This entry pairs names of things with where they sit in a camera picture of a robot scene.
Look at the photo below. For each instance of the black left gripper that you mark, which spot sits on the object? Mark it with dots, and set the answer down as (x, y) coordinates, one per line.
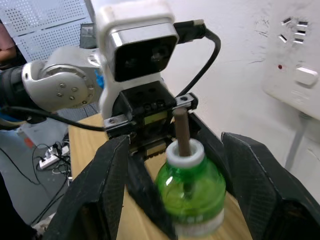
(150, 100)

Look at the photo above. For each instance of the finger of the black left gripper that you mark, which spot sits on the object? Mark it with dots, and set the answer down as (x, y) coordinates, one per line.
(143, 190)

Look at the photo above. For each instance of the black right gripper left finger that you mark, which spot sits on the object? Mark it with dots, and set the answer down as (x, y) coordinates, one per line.
(95, 190)

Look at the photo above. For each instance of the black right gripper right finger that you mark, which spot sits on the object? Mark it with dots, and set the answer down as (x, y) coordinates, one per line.
(270, 190)

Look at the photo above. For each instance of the green liquid repellent bottle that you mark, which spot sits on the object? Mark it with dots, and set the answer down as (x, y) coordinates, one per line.
(190, 190)

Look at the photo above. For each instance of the white floor power strip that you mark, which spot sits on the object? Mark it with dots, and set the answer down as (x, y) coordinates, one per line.
(48, 160)

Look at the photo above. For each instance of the white equipment box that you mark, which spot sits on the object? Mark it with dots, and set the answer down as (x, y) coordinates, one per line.
(42, 132)

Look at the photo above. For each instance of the dark monitor screen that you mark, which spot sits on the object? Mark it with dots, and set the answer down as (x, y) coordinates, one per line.
(87, 35)

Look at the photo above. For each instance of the person in dark top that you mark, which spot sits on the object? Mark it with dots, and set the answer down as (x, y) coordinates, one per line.
(7, 50)

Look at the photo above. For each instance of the white perforated panel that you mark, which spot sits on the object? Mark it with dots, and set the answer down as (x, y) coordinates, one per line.
(50, 15)

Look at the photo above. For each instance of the white wall power socket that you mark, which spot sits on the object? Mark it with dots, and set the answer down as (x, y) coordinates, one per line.
(280, 82)

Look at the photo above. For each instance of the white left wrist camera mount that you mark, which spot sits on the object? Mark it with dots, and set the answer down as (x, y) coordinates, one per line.
(110, 25)

